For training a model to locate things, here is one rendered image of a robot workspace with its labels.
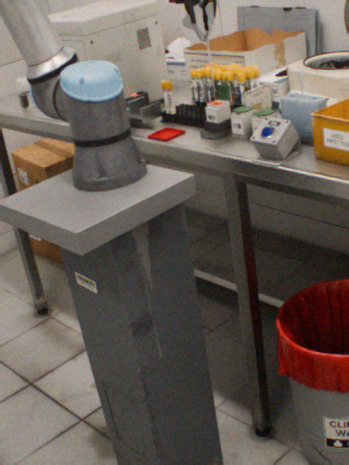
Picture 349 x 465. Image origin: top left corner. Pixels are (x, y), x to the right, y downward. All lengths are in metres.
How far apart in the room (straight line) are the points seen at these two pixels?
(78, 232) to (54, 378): 1.29
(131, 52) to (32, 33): 0.62
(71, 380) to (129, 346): 0.97
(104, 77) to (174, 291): 0.48
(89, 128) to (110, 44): 0.64
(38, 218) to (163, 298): 0.33
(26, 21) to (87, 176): 0.33
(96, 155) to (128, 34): 0.70
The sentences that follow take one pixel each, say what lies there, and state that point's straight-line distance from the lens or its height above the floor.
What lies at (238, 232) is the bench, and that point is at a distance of 1.64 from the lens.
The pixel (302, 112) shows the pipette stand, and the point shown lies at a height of 0.95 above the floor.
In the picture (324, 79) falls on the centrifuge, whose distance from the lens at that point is 1.69.
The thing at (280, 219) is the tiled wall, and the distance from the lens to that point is 2.48.
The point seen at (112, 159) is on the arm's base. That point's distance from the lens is 1.32.
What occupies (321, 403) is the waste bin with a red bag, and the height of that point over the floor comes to 0.27.
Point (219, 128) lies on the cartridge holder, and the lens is 1.65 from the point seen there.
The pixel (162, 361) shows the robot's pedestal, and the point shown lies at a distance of 1.50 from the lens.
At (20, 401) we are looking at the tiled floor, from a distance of 2.36.
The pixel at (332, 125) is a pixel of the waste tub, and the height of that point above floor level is 0.96.
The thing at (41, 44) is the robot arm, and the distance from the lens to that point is 1.40.
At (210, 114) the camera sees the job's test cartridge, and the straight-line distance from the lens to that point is 1.66.
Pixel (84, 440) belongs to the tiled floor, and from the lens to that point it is 2.14.
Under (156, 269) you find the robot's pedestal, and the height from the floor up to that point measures 0.73.
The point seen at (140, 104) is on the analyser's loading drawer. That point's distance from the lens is 1.85.
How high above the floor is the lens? 1.40
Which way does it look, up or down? 26 degrees down
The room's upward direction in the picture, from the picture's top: 9 degrees counter-clockwise
